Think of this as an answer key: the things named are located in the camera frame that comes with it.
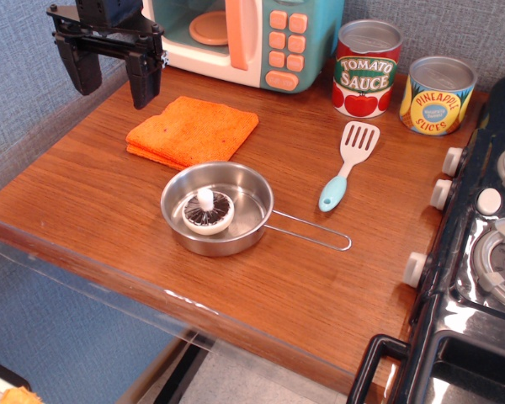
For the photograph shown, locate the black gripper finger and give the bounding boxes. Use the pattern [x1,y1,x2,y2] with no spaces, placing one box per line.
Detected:
[125,54,162,109]
[55,34,102,96]

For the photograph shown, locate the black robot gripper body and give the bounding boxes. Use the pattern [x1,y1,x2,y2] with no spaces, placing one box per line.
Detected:
[46,1,167,67]

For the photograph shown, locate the white toy mushroom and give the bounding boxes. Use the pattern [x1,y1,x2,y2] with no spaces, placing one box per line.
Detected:
[182,188,235,236]

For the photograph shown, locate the folded orange cloth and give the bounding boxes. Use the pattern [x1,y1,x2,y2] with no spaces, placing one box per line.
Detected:
[126,96,259,170]

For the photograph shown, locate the orange microwave turntable plate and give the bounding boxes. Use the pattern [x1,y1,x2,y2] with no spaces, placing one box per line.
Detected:
[189,10,228,46]

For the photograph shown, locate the teal toy microwave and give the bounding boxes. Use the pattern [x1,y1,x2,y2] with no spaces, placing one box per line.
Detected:
[142,1,344,93]

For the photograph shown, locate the small steel frying pan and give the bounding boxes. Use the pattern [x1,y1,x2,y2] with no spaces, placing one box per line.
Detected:
[160,162,353,257]

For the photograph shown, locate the tomato sauce can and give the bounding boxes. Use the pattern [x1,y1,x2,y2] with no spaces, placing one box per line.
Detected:
[332,19,402,118]

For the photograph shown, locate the pineapple slices can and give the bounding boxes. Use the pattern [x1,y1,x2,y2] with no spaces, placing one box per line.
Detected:
[399,56,477,136]

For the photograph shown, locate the white stove knob middle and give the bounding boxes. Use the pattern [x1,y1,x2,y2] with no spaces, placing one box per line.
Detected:
[429,179,452,210]

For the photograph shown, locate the white stove knob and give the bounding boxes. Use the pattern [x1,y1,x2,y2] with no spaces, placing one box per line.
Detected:
[429,179,452,210]
[403,252,428,288]
[442,147,464,178]

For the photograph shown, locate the white stove knob upper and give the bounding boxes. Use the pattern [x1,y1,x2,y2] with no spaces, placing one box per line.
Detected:
[442,147,464,178]

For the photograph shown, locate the white stove knob lower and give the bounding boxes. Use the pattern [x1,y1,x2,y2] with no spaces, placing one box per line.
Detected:
[403,252,428,288]

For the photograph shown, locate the black toy stove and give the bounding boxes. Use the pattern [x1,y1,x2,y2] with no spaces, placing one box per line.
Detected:
[348,77,505,403]

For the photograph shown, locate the white spatula teal handle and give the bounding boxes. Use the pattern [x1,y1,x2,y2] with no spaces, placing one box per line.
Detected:
[318,121,380,212]

